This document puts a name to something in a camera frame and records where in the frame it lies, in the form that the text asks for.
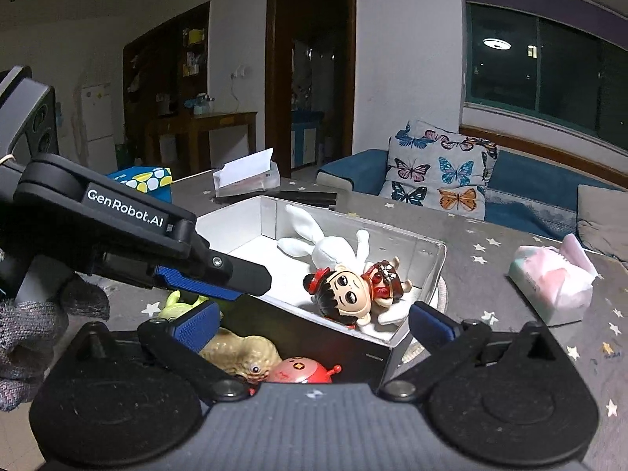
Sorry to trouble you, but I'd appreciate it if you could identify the green alien toy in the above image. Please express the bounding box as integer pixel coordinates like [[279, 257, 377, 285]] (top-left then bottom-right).
[[157, 290, 209, 321]]

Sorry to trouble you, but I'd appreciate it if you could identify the tan peanut toy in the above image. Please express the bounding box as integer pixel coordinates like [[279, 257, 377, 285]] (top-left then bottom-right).
[[199, 327, 282, 385]]

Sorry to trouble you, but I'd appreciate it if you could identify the black-haired doll figure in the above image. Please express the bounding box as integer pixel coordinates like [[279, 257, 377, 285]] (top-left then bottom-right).
[[302, 257, 413, 327]]

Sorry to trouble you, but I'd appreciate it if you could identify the red round robot toy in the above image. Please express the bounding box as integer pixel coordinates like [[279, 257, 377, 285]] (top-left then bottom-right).
[[261, 356, 343, 384]]

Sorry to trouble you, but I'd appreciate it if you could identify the white plush rabbit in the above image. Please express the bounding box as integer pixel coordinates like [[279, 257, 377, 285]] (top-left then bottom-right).
[[277, 204, 410, 327]]

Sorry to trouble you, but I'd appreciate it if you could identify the grey gloved hand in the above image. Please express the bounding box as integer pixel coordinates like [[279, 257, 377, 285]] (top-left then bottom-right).
[[1, 276, 110, 411]]

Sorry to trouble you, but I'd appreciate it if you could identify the white refrigerator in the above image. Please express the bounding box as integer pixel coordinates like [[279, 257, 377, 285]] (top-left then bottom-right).
[[81, 83, 117, 174]]

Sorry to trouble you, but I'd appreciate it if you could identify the grey white storage box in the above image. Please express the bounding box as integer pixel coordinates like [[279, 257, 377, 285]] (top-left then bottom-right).
[[196, 197, 447, 385]]

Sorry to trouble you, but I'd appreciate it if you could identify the blue yellow tissue box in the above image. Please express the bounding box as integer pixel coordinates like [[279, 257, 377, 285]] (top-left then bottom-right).
[[108, 166, 173, 203]]

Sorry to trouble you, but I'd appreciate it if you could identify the pastel tissue pack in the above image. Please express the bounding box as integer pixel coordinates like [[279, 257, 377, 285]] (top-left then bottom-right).
[[508, 234, 598, 327]]

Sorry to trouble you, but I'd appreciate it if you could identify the dark wooden bookshelf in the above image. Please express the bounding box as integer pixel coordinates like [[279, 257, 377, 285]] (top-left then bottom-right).
[[122, 2, 211, 168]]

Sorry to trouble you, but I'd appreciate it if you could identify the wooden side table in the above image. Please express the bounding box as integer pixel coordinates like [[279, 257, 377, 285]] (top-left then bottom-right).
[[147, 110, 259, 176]]

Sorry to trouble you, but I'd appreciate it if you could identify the butterfly print pillow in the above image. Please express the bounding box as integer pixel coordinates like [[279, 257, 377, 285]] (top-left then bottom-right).
[[380, 120, 498, 220]]

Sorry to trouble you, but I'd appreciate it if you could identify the blue sofa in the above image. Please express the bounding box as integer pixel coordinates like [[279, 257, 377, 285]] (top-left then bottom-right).
[[316, 149, 622, 240]]

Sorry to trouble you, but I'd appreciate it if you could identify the clear box with paper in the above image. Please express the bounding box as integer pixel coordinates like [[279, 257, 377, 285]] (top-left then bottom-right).
[[213, 148, 281, 198]]

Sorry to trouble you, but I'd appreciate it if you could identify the black white flat device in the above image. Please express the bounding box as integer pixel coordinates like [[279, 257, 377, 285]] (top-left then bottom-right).
[[274, 189, 338, 208]]

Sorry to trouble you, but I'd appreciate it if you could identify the grey cushion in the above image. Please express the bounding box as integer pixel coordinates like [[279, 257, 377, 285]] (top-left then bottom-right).
[[577, 184, 628, 264]]

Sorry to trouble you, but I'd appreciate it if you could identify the dark window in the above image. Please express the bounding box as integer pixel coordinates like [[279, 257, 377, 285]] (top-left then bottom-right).
[[466, 3, 627, 150]]

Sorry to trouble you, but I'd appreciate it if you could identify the dark wooden door frame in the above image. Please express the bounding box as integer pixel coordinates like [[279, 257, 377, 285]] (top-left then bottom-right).
[[264, 0, 356, 177]]

